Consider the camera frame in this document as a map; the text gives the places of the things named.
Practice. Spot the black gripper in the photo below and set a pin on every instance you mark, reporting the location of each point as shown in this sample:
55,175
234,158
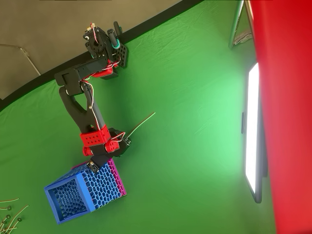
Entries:
103,159

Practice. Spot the thin green-white stick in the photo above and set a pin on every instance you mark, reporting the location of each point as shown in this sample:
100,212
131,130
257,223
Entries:
142,123

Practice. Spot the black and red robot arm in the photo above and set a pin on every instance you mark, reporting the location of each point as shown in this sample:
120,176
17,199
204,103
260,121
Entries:
75,107

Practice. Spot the blue honeycomb basket magenta base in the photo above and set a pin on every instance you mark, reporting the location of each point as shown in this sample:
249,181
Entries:
102,185

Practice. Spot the green cloth black rim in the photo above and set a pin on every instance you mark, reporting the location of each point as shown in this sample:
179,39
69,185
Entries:
182,97

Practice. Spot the white LED light panel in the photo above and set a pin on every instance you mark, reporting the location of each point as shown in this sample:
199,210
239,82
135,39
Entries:
252,122

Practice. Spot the thin grey metal rod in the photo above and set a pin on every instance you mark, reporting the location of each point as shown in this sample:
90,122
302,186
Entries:
29,58

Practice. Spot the chrome metal stand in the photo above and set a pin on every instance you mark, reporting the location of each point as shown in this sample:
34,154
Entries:
235,26

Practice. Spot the large red cloth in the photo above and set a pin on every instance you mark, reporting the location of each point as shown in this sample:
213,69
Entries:
287,109

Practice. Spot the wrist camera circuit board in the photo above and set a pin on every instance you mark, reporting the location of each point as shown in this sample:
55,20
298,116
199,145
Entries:
93,166

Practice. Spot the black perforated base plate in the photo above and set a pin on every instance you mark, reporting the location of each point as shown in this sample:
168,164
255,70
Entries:
123,54

